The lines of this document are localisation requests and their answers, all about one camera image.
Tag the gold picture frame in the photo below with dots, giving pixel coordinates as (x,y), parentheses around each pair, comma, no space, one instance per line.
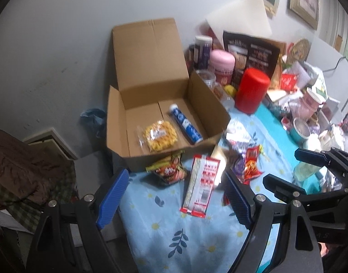
(303,0)

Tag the blue plastic bag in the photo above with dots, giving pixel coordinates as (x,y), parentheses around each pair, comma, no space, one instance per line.
(94,119)

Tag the white board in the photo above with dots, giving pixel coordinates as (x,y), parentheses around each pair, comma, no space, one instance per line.
(242,17)

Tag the red snack packet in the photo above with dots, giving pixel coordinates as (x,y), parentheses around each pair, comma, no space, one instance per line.
(251,165)

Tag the purple snack packet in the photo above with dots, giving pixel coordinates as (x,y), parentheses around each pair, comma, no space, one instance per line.
(237,165)

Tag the dark spicy snack packet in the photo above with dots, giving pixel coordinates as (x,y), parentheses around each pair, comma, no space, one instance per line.
(168,170)

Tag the white printed snack packet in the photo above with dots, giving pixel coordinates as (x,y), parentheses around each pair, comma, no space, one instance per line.
(239,136)

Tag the pink cups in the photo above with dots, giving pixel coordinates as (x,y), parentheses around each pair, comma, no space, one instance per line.
(313,102)

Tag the red white striped packet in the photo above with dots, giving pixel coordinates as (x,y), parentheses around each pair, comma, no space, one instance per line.
(201,184)

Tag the leaning wooden frames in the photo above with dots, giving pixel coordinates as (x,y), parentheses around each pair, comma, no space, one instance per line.
(54,145)

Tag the brown cardboard box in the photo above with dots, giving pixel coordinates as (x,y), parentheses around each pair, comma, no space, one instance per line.
(151,62)

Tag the small red packet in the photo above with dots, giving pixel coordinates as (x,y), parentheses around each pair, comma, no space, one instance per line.
(289,82)

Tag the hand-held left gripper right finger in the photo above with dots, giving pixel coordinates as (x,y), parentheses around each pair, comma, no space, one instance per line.
(238,202)

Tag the gold box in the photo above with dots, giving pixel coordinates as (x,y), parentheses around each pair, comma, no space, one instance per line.
(221,162)

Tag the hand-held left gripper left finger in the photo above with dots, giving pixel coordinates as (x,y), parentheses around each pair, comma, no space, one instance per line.
(112,199)

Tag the yellow noodle snack packet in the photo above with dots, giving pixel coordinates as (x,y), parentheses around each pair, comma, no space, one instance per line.
(159,135)

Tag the brown cloth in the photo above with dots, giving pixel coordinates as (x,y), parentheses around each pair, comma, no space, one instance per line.
(20,159)

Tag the blue floral blanket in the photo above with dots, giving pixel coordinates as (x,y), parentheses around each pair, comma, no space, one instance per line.
(162,233)

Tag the blue white tube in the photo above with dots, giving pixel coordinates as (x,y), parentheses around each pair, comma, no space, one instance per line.
(185,125)

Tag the teal bowl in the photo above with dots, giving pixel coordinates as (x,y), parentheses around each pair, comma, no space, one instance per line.
(299,132)

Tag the yellow fruit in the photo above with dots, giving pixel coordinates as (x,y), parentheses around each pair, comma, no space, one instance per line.
(231,90)

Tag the pale green translucent box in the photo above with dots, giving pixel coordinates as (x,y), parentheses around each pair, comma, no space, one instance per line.
(306,173)

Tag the round woven plate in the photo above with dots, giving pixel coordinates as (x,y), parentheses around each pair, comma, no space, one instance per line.
(297,51)

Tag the dark brown printed bag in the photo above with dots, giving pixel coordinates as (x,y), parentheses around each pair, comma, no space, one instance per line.
(259,54)

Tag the red canister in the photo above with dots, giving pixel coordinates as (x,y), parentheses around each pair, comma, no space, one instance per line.
(252,91)

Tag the clear plastic jar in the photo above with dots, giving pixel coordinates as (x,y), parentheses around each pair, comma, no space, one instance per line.
(206,78)

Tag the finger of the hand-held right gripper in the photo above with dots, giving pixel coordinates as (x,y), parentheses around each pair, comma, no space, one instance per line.
(309,156)
(279,186)

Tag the pink lid jar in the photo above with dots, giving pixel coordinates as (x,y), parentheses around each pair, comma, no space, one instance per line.
(222,62)

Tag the clear plastic bottle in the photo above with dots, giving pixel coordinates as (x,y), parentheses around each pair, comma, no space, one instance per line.
(223,98)

